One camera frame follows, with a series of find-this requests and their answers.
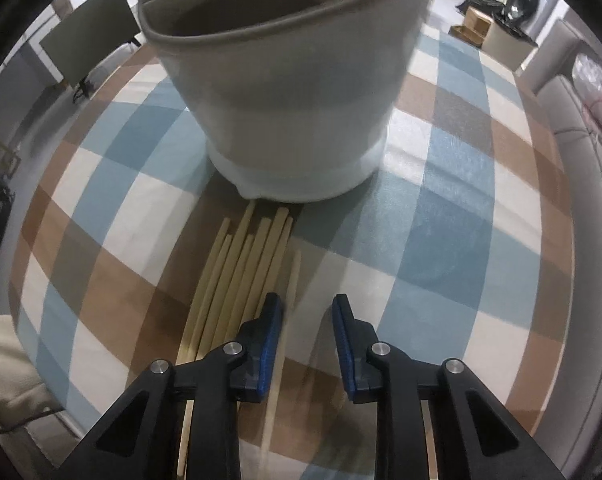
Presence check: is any grey sofa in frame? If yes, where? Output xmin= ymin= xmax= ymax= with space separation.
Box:
xmin=518 ymin=19 xmax=602 ymax=461

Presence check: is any single bamboo chopstick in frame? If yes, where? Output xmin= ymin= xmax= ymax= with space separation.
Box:
xmin=258 ymin=250 xmax=302 ymax=461

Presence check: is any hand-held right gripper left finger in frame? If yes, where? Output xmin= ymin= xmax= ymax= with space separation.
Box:
xmin=51 ymin=292 xmax=285 ymax=480

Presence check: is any clear plastic bag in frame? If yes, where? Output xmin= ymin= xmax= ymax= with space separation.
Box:
xmin=571 ymin=52 xmax=602 ymax=146

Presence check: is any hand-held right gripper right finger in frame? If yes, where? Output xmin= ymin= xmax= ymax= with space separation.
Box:
xmin=331 ymin=294 xmax=566 ymax=480

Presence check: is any bundle of bamboo chopsticks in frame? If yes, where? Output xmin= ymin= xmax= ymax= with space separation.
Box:
xmin=173 ymin=201 xmax=296 ymax=480

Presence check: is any checkered tablecloth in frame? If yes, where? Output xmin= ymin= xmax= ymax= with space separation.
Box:
xmin=8 ymin=10 xmax=582 ymax=480

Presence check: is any black garbage bag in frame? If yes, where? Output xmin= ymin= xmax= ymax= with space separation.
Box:
xmin=456 ymin=0 xmax=506 ymax=16

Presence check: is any beige cloth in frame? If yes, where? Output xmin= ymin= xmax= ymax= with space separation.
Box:
xmin=0 ymin=315 xmax=64 ymax=433

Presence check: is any beige trash bin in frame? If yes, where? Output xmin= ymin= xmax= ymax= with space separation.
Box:
xmin=481 ymin=20 xmax=539 ymax=68

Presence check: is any white fabric storage bucket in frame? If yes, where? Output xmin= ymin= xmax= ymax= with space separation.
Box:
xmin=138 ymin=0 xmax=444 ymax=202

